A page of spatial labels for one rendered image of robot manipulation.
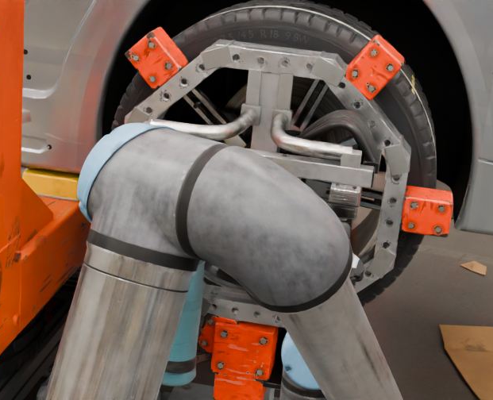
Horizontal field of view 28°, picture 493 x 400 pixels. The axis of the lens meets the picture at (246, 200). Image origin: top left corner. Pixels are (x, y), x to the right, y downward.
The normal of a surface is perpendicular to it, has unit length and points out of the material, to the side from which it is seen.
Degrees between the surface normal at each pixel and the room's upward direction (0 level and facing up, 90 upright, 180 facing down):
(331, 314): 107
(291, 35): 90
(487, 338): 12
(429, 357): 0
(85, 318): 69
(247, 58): 90
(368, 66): 90
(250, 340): 90
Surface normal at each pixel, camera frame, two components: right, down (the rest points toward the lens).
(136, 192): -0.44, 0.00
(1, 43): 0.98, 0.15
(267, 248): 0.07, 0.29
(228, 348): -0.18, 0.30
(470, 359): 0.10, -0.93
